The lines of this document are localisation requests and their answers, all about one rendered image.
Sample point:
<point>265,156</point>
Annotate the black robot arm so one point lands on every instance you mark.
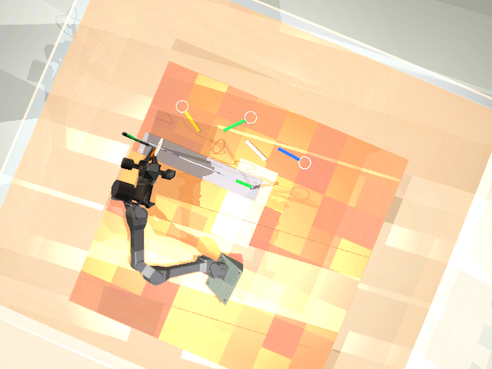
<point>137,217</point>

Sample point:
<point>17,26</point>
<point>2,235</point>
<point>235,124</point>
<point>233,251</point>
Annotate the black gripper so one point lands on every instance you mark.
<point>128,163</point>

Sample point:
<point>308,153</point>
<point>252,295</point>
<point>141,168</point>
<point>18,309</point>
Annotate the orange long handle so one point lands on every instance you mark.
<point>155,152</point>

